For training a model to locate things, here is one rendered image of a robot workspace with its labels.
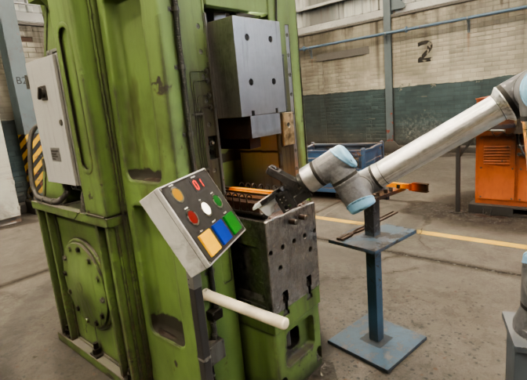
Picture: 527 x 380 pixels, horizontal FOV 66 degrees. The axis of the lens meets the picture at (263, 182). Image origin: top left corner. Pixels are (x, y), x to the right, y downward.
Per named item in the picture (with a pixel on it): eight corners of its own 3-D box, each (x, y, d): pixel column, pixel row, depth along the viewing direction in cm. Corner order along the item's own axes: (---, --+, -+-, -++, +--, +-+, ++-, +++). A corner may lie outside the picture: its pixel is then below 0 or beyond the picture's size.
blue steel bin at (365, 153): (386, 188, 591) (385, 140, 576) (366, 202, 528) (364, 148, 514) (314, 184, 660) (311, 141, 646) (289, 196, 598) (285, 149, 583)
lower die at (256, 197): (287, 207, 194) (285, 190, 192) (259, 218, 179) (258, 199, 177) (227, 199, 221) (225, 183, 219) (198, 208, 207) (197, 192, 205)
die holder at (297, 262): (320, 284, 209) (314, 200, 200) (274, 316, 181) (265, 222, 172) (242, 262, 246) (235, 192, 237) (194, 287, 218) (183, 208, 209)
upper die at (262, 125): (281, 133, 187) (279, 112, 185) (252, 139, 172) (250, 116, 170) (219, 134, 214) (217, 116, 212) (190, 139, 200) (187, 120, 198)
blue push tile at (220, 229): (233, 236, 138) (220, 218, 137) (225, 244, 131) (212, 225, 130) (229, 239, 139) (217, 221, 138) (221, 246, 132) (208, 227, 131)
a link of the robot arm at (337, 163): (357, 169, 123) (339, 142, 123) (323, 190, 127) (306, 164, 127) (360, 165, 131) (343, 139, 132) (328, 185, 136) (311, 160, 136)
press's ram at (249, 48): (297, 110, 194) (291, 23, 187) (241, 117, 166) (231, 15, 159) (235, 114, 222) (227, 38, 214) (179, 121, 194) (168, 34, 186)
